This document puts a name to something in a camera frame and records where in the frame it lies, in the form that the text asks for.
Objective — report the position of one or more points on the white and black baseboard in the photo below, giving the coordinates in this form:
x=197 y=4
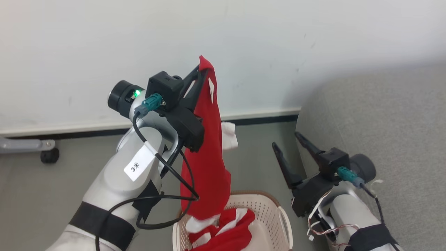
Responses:
x=87 y=131

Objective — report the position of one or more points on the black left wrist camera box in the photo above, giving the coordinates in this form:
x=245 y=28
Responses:
x=164 y=86

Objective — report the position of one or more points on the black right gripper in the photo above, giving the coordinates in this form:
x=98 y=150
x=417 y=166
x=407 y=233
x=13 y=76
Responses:
x=312 y=193

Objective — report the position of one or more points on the black caster wheel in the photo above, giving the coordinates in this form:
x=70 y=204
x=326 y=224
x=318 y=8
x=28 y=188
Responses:
x=49 y=156

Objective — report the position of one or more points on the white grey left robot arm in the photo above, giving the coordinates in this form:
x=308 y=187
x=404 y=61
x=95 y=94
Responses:
x=115 y=174

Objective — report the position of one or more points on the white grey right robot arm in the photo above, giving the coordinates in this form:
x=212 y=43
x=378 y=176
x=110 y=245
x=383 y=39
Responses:
x=352 y=212

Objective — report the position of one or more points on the cream perforated laundry basket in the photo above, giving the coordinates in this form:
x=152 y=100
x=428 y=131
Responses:
x=268 y=219

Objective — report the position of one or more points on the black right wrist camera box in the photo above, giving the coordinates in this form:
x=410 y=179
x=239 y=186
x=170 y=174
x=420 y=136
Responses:
x=332 y=160

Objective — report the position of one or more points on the grey fabric sofa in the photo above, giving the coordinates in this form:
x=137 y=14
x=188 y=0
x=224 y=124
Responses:
x=393 y=122

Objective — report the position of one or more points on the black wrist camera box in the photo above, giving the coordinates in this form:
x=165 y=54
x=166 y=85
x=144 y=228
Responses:
x=164 y=86
x=332 y=160

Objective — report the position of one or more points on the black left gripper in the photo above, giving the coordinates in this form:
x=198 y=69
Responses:
x=190 y=130

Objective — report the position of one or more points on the red garment with white trim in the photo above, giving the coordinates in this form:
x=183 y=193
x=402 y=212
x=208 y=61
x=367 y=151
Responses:
x=207 y=167

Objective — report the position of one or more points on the grey metal stand leg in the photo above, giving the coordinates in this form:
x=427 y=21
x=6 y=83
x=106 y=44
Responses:
x=21 y=144

